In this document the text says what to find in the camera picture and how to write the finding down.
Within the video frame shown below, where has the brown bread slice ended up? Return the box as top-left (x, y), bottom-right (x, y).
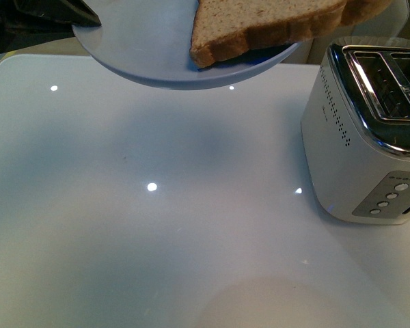
top-left (189, 0), bottom-right (390, 68)

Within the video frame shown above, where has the light blue round plate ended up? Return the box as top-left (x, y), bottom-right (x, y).
top-left (72, 1), bottom-right (300, 90)

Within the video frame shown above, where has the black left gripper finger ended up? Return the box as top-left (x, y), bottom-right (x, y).
top-left (14, 0), bottom-right (101, 27)

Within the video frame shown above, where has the white silver toaster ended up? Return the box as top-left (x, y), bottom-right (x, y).
top-left (301, 36), bottom-right (410, 225)

